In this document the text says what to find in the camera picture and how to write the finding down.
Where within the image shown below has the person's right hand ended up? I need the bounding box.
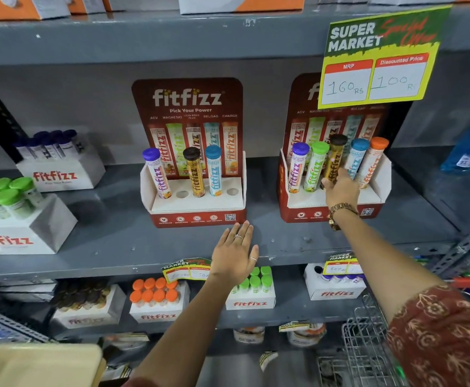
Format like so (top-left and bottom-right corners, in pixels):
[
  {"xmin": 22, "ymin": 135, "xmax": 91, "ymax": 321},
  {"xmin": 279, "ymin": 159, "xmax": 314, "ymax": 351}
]
[{"xmin": 320, "ymin": 168, "xmax": 361, "ymax": 212}]

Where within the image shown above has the person's left hand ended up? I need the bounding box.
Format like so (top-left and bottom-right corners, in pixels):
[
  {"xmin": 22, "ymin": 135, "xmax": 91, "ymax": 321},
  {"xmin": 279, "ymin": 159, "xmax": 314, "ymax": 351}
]
[{"xmin": 210, "ymin": 220, "xmax": 260, "ymax": 285}]

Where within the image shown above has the black cap gold tube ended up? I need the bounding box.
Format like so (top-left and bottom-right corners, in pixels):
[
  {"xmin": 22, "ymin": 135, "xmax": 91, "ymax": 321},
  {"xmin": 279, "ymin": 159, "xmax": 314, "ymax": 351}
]
[
  {"xmin": 320, "ymin": 134, "xmax": 348, "ymax": 190},
  {"xmin": 182, "ymin": 147, "xmax": 206, "ymax": 199}
]

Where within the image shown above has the red fitfizz display stand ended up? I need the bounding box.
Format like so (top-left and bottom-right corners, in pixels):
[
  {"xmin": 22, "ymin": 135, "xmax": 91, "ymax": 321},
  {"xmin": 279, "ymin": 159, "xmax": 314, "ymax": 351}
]
[
  {"xmin": 131, "ymin": 77, "xmax": 248, "ymax": 229},
  {"xmin": 277, "ymin": 72, "xmax": 393, "ymax": 224}
]

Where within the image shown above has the beige plastic tray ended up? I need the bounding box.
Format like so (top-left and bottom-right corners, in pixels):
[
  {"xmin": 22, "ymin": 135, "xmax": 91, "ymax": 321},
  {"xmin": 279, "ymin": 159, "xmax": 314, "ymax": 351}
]
[{"xmin": 0, "ymin": 343, "xmax": 108, "ymax": 387}]

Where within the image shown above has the person's left forearm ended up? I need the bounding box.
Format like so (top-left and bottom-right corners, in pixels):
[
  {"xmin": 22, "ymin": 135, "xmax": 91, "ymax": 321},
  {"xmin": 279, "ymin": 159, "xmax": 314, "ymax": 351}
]
[{"xmin": 132, "ymin": 277, "xmax": 242, "ymax": 387}]

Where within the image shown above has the person's right forearm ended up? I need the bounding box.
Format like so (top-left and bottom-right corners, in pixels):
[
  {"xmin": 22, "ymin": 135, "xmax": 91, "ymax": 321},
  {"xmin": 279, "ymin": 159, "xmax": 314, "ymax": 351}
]
[{"xmin": 333, "ymin": 211, "xmax": 445, "ymax": 323}]

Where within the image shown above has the stack of flat white boxes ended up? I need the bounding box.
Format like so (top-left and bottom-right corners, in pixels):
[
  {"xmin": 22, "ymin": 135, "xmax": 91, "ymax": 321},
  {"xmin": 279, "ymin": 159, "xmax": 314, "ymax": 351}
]
[{"xmin": 0, "ymin": 279, "xmax": 58, "ymax": 304}]

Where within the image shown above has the gold wristwatch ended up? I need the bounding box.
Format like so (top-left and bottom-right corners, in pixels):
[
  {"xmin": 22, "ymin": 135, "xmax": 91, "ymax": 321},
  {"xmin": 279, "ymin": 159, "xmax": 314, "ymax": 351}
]
[{"xmin": 326, "ymin": 202, "xmax": 359, "ymax": 232}]

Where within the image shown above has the group of short green-capped tubes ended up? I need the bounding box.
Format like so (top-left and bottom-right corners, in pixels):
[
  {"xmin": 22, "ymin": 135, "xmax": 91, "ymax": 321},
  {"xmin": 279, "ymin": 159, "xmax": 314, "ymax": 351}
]
[
  {"xmin": 0, "ymin": 177, "xmax": 44, "ymax": 221},
  {"xmin": 230, "ymin": 266, "xmax": 273, "ymax": 295}
]

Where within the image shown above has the white tube carton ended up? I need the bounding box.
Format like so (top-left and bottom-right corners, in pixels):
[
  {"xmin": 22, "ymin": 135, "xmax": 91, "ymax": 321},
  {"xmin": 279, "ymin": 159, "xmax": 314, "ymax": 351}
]
[
  {"xmin": 225, "ymin": 277, "xmax": 277, "ymax": 311},
  {"xmin": 129, "ymin": 282, "xmax": 190, "ymax": 324},
  {"xmin": 303, "ymin": 263, "xmax": 367, "ymax": 302},
  {"xmin": 49, "ymin": 284, "xmax": 127, "ymax": 340},
  {"xmin": 0, "ymin": 193, "xmax": 79, "ymax": 256},
  {"xmin": 16, "ymin": 150, "xmax": 106, "ymax": 193}
]

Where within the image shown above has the small yellow price tag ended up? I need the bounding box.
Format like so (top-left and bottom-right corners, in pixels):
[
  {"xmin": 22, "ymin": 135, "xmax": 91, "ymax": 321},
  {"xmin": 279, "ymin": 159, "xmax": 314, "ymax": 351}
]
[
  {"xmin": 161, "ymin": 257, "xmax": 212, "ymax": 283},
  {"xmin": 322, "ymin": 252, "xmax": 365, "ymax": 277}
]

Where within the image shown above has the white orange label jar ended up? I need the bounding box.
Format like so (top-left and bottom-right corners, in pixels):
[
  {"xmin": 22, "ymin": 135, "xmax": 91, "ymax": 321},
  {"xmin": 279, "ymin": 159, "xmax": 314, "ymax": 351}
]
[
  {"xmin": 286, "ymin": 322, "xmax": 327, "ymax": 348},
  {"xmin": 233, "ymin": 326, "xmax": 266, "ymax": 346}
]

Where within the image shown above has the group of short purple-capped tubes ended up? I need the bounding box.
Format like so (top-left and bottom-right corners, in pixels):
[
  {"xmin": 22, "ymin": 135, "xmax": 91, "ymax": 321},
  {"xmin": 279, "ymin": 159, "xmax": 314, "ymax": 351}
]
[
  {"xmin": 319, "ymin": 273, "xmax": 366, "ymax": 283},
  {"xmin": 13, "ymin": 129, "xmax": 89, "ymax": 161}
]

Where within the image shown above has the group of short orange-capped tubes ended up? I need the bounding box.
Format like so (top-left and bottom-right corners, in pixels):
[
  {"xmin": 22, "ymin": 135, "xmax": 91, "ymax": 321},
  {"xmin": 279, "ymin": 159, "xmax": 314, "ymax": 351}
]
[{"xmin": 129, "ymin": 277, "xmax": 179, "ymax": 307}]

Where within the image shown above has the blue liquid bottle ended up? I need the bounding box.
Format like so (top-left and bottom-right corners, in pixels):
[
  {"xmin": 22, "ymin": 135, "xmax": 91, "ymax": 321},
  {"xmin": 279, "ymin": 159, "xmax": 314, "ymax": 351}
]
[{"xmin": 439, "ymin": 106, "xmax": 470, "ymax": 175}]

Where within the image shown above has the group of short brown-capped tubes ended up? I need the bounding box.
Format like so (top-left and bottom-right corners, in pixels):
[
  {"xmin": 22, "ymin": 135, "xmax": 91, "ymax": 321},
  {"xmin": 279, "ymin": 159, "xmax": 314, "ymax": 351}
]
[{"xmin": 51, "ymin": 279, "xmax": 111, "ymax": 311}]

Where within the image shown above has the large yellow green price sign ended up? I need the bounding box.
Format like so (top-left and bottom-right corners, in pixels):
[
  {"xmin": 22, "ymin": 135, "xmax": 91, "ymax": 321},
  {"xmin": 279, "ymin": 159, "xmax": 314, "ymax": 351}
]
[{"xmin": 317, "ymin": 4, "xmax": 453, "ymax": 110}]

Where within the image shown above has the row of orange white cartons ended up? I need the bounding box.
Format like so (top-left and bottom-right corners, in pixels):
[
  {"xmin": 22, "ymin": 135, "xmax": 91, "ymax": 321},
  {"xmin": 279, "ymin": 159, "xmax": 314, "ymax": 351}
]
[{"xmin": 0, "ymin": 0, "xmax": 470, "ymax": 22}]

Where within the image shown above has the metal wire basket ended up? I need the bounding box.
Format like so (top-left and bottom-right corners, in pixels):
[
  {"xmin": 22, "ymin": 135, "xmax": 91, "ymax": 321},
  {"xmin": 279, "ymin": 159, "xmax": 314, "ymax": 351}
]
[{"xmin": 317, "ymin": 277, "xmax": 470, "ymax": 387}]

